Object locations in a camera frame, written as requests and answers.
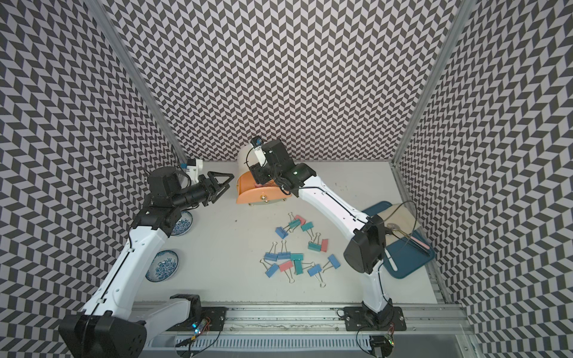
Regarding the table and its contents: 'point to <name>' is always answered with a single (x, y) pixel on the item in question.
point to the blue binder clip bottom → (315, 269)
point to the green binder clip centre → (297, 256)
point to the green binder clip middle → (313, 246)
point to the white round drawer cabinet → (251, 159)
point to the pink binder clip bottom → (286, 266)
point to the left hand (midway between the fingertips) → (232, 182)
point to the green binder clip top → (294, 224)
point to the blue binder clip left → (270, 256)
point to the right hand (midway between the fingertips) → (261, 166)
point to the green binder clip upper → (307, 226)
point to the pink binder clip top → (301, 219)
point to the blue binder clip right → (333, 261)
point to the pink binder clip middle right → (324, 245)
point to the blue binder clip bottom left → (272, 268)
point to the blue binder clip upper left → (281, 231)
